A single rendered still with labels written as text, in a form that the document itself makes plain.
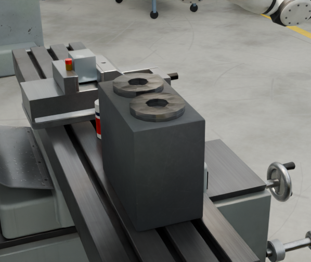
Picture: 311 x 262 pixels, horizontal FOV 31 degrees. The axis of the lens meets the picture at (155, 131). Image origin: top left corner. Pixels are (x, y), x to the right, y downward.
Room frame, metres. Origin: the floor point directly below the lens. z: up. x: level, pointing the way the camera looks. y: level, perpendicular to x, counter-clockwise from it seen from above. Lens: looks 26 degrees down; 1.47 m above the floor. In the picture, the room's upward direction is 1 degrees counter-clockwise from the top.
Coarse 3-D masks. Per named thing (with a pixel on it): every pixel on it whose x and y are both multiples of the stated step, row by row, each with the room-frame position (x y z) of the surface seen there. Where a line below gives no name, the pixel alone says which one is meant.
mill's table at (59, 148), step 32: (32, 64) 1.59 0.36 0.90; (64, 128) 1.15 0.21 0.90; (64, 160) 1.00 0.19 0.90; (96, 160) 1.00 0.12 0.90; (64, 192) 0.97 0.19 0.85; (96, 192) 0.88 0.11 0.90; (96, 224) 0.78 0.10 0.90; (128, 224) 0.78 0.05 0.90; (192, 224) 0.81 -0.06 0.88; (224, 224) 0.78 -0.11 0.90; (96, 256) 0.72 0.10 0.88; (128, 256) 0.70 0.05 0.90; (160, 256) 0.70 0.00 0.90; (192, 256) 0.69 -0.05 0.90; (224, 256) 0.70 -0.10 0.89; (256, 256) 0.69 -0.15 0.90
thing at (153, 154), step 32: (128, 96) 0.88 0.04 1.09; (160, 96) 0.86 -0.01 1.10; (128, 128) 0.78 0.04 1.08; (160, 128) 0.77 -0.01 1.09; (192, 128) 0.79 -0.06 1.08; (128, 160) 0.78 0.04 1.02; (160, 160) 0.77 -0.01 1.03; (192, 160) 0.79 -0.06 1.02; (128, 192) 0.79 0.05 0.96; (160, 192) 0.77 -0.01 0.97; (192, 192) 0.79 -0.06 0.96; (160, 224) 0.77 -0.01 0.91
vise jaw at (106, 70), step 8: (96, 56) 1.33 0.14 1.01; (104, 56) 1.34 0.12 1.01; (96, 64) 1.27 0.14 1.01; (104, 64) 1.27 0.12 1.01; (112, 64) 1.28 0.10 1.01; (104, 72) 1.22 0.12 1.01; (112, 72) 1.23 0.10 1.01; (120, 72) 1.24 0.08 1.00; (104, 80) 1.22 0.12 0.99; (112, 80) 1.23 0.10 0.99
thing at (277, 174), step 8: (272, 168) 1.41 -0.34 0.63; (280, 168) 1.37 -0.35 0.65; (288, 168) 1.39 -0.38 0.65; (272, 176) 1.42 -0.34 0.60; (280, 176) 1.38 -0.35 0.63; (288, 176) 1.35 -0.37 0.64; (272, 184) 1.37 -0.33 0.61; (280, 184) 1.37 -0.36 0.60; (288, 184) 1.34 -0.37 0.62; (272, 192) 1.40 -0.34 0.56; (280, 192) 1.37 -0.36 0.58; (288, 192) 1.33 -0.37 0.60; (280, 200) 1.36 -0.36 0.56
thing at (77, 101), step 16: (64, 64) 1.27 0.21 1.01; (144, 64) 1.38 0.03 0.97; (48, 80) 1.28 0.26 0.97; (64, 80) 1.19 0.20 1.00; (96, 80) 1.30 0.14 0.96; (32, 96) 1.18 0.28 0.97; (48, 96) 1.18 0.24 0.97; (64, 96) 1.19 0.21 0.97; (80, 96) 1.20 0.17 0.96; (96, 96) 1.22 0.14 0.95; (32, 112) 1.16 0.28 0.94; (48, 112) 1.17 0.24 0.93; (64, 112) 1.19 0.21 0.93; (80, 112) 1.20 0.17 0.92; (32, 128) 1.15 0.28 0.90
